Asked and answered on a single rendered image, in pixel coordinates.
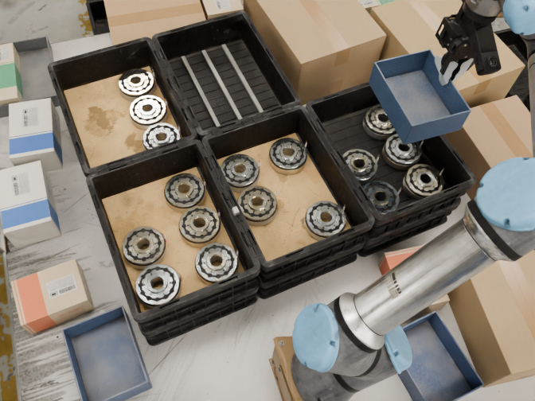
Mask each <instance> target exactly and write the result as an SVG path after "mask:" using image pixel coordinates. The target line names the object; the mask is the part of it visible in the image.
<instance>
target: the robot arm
mask: <svg viewBox="0 0 535 401"><path fill-rule="evenodd" d="M461 1H462V2H463V4H462V5H461V7H460V9H459V12H458V13H457V14H452V15H451V16H447V17H444V18H443V20H442V22H441V24H440V26H439V28H438V30H437V32H436V34H435V36H436V38H437V39H438V41H439V43H440V45H441V46H442V48H443V49H444V48H446V49H447V52H445V53H444V55H443V56H440V55H436V56H435V65H436V67H437V69H438V71H439V82H440V84H441V85H442V86H443V85H445V84H448V81H449V79H451V81H452V82H454V81H455V80H457V79H458V78H459V77H460V76H462V75H463V74H464V73H465V72H466V71H468V70H469V69H470V68H471V67H472V66H473V65H474V64H475V68H476V72H477V74H478V75H479V76H484V75H489V74H493V73H496V72H498V71H499V70H501V68H502V66H501V63H500V60H499V55H498V50H497V45H496V42H495V38H494V32H493V28H492V25H491V22H493V21H494V20H495V19H496V17H497V16H498V15H499V14H500V13H501V12H502V14H503V17H504V19H505V22H506V24H507V25H508V26H509V27H510V29H511V30H512V31H513V32H514V33H518V34H519V35H520V37H521V38H522V40H523V41H524V42H525V43H526V46H527V57H528V73H529V101H530V116H531V131H532V146H533V157H532V158H527V157H519V158H511V159H508V160H505V161H503V162H500V163H498V164H497V165H495V166H494V167H492V168H491V169H490V170H489V171H488V172H487V173H486V174H485V175H484V176H483V178H482V180H481V181H480V182H479V184H480V186H479V188H478V189H477V193H476V197H474V198H473V199H472V200H470V201H468V202H467V203H466V207H465V213H464V216H463V218H462V219H461V220H459V221H458V222H456V223H455V224H453V225H452V226H450V227H449V228H448V229H447V230H445V231H444V232H442V233H441V234H439V235H438V236H436V237H435V238H434V239H433V240H431V241H430V242H429V243H427V244H425V245H424V246H423V247H422V248H420V249H419V250H418V251H416V252H415V253H413V254H412V255H410V256H409V257H407V258H406V259H405V260H404V261H402V262H401V263H399V264H398V265H396V266H395V267H394V268H393V269H391V270H390V271H388V272H387V273H385V274H384V275H382V276H381V277H380V278H379V279H377V280H376V281H374V282H373V283H371V284H370V285H368V286H367V287H366V288H365V289H363V290H362V291H360V292H359V293H358V294H353V293H350V292H345V293H344V294H342V295H340V296H339V297H337V298H336V299H334V300H333V301H332V302H331V303H329V304H328V305H325V304H322V303H314V304H310V305H308V306H306V307H305V308H304V309H302V311H301V312H300V313H299V315H298V316H297V318H296V320H295V324H294V330H293V333H292V342H293V347H294V350H295V353H294V355H293V357H292V361H291V372H292V376H293V380H294V383H295V386H296V388H297V391H298V393H299V394H300V396H301V398H302V399H303V401H349V400H350V398H351V397H352V396H353V395H354V394H355V393H357V392H359V391H361V390H363V389H365V388H367V387H370V386H372V385H374V384H375V383H379V382H381V381H382V380H385V379H387V378H389V377H391V376H394V375H396V374H397V373H398V374H401V372H402V371H403V370H405V369H407V368H409V367H410V366H411V364H412V350H411V347H410V344H409V342H408V338H407V337H406V335H405V333H404V330H403V329H402V328H401V326H400V324H402V323H403V322H405V321H407V320H408V319H409V318H410V317H413V316H414V315H416V314H417V313H419V312H420V311H421V310H423V309H425V308H426V307H428V306H429V305H431V304H432V303H434V302H436V301H437V300H439V299H440V298H442V297H443V296H444V295H446V294H448V293H449V292H451V291H452V290H454V289H455V288H457V287H458V286H460V285H462V284H463V283H465V282H466V281H467V280H469V279H470V278H472V277H474V276H475V275H477V274H478V273H480V272H481V271H483V270H485V269H486V268H487V267H489V266H490V265H492V264H493V263H495V262H497V261H498V260H503V261H508V262H512V263H513V262H515V261H517V260H518V259H520V258H521V257H523V256H524V255H526V254H528V253H529V252H531V251H532V250H534V251H535V0H461ZM449 18H451V19H449ZM442 25H444V27H443V29H442V31H441V33H440V34H439V31H440V29H441V27H442Z"/></svg>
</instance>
